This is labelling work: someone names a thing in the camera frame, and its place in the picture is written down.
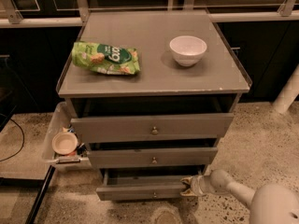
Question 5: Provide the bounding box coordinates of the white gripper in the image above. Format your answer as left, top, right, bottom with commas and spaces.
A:
180, 175, 206, 197

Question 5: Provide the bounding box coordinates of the grey bottom drawer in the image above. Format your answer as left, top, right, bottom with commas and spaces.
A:
96, 166, 201, 201

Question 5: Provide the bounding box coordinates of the grey drawer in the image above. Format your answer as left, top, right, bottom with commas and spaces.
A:
88, 147, 218, 168
71, 113, 234, 143
96, 166, 201, 201

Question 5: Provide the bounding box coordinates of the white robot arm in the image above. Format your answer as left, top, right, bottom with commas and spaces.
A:
181, 169, 299, 224

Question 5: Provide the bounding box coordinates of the grey middle drawer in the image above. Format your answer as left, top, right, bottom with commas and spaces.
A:
88, 147, 218, 168

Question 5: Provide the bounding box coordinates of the grey drawer cabinet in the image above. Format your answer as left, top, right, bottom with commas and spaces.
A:
55, 10, 252, 189

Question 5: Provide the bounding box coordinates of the grey top drawer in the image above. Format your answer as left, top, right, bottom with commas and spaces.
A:
71, 113, 234, 143

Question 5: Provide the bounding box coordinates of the clear plastic storage bin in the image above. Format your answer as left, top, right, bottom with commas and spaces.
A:
41, 102, 91, 171

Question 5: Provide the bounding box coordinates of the small beige bowl in bin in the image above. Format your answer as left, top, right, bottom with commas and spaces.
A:
51, 132, 78, 155

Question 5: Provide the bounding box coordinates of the white bowl on cabinet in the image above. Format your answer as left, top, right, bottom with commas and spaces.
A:
169, 35, 207, 67

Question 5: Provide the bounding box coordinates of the white pole at right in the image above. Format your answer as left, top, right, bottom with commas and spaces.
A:
273, 64, 299, 114

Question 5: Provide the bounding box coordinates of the black bar on floor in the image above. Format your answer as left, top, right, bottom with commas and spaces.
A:
25, 165, 55, 224

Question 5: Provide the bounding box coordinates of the green snack bag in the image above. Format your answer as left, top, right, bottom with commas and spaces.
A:
71, 41, 140, 75

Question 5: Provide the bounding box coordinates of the black cable on floor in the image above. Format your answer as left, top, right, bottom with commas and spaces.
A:
0, 113, 26, 163

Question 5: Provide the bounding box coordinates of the metal railing frame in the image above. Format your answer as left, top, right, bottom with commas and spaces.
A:
0, 0, 299, 27

